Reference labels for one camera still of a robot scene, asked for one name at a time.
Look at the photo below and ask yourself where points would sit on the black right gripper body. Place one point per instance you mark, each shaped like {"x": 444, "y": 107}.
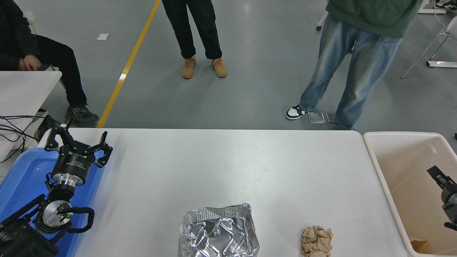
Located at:
{"x": 451, "y": 203}

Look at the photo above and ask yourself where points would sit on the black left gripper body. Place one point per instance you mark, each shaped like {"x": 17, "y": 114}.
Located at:
{"x": 73, "y": 165}

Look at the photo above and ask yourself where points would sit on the foil tray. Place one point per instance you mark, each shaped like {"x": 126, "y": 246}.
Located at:
{"x": 217, "y": 232}

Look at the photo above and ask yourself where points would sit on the person's right hand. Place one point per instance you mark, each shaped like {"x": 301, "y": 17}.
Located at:
{"x": 30, "y": 63}

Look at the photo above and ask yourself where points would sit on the large pale plastic bin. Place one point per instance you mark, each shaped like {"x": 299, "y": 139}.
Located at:
{"x": 403, "y": 171}

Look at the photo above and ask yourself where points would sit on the blue plastic tray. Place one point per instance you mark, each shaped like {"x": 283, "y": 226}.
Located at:
{"x": 21, "y": 178}

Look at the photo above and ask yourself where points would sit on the white side table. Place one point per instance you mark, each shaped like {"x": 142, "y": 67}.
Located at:
{"x": 25, "y": 92}

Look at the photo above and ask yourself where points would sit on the person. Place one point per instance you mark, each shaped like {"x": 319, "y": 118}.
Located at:
{"x": 57, "y": 57}
{"x": 360, "y": 57}
{"x": 192, "y": 28}

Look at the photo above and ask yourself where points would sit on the white stand foot bar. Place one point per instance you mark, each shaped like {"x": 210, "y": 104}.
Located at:
{"x": 432, "y": 11}
{"x": 442, "y": 64}

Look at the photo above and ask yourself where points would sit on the grey wheeled office chair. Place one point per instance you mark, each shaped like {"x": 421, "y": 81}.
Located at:
{"x": 30, "y": 21}

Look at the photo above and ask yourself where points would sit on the silver floor plate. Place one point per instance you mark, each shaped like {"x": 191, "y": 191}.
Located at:
{"x": 316, "y": 117}
{"x": 330, "y": 117}

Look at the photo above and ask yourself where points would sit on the crumpled tan paper ball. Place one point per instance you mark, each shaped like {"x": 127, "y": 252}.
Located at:
{"x": 316, "y": 242}

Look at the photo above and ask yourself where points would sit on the person's foot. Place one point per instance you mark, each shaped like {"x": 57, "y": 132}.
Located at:
{"x": 448, "y": 4}

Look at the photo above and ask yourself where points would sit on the white wheeled chair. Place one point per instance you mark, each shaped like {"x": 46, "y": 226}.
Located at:
{"x": 318, "y": 27}

